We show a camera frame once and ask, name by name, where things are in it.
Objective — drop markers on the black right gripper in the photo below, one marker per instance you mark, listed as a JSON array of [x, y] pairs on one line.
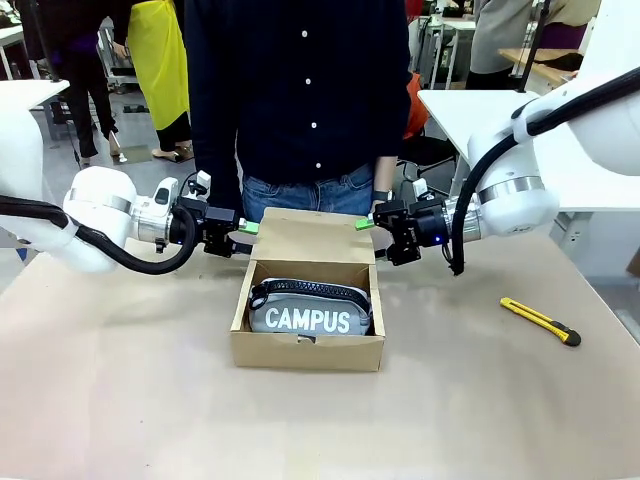
[[415, 225]]

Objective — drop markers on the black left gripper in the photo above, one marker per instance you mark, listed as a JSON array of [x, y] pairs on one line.
[[217, 220]]

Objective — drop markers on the grey CAMPUS pencil case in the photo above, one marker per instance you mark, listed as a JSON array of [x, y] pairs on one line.
[[305, 320]]

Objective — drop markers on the brown cardboard box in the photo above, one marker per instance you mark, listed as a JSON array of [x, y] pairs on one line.
[[305, 355]]

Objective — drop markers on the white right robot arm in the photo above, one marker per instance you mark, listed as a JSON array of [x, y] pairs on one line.
[[505, 165]]

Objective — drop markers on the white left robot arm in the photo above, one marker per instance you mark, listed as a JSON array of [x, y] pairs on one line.
[[95, 200]]

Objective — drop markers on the person's bare left forearm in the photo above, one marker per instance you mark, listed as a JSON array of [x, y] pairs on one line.
[[386, 172]]

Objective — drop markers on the person's sleeved right forearm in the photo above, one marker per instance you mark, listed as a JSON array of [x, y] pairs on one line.
[[220, 170]]

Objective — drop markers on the person's left hand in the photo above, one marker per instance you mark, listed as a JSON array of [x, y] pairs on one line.
[[376, 204]]

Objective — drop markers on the dark wristwatch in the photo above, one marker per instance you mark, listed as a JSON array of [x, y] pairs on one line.
[[382, 195]]

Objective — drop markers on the black office chair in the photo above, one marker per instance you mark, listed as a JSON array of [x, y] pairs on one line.
[[430, 150]]

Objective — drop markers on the flat board on floor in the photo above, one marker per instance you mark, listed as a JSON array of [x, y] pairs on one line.
[[131, 154]]

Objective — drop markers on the orange jacket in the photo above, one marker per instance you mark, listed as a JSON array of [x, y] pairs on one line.
[[417, 105]]

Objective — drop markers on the large white table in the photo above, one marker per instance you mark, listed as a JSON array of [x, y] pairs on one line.
[[450, 115]]

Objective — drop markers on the person in dark shirt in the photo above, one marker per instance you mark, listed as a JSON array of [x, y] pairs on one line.
[[300, 100]]

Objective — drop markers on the black power strip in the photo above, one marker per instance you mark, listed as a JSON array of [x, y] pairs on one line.
[[136, 108]]

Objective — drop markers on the yellow utility knife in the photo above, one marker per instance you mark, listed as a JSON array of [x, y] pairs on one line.
[[537, 319]]

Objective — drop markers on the person in yellow apron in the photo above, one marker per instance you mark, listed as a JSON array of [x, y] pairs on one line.
[[155, 60]]

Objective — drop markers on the person in grey sweater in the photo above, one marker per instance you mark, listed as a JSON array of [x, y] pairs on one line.
[[495, 40]]

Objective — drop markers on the red cloth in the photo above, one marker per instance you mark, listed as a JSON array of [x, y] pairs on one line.
[[412, 7]]

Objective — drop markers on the person in dark clothes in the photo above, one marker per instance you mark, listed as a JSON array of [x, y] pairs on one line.
[[85, 60]]

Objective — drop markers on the small white table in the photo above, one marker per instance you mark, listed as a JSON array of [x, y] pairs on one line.
[[50, 92]]

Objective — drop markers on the wooden workbench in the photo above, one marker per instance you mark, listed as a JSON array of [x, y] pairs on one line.
[[545, 60]]

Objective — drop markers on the black pole stand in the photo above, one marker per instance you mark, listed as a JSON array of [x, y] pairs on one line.
[[531, 45], [47, 45]]

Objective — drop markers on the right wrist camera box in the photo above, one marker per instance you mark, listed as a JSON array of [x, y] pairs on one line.
[[420, 187]]

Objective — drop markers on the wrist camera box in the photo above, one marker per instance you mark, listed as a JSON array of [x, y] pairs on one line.
[[420, 187], [201, 181]]

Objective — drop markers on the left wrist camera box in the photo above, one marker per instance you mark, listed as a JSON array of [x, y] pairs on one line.
[[201, 181]]

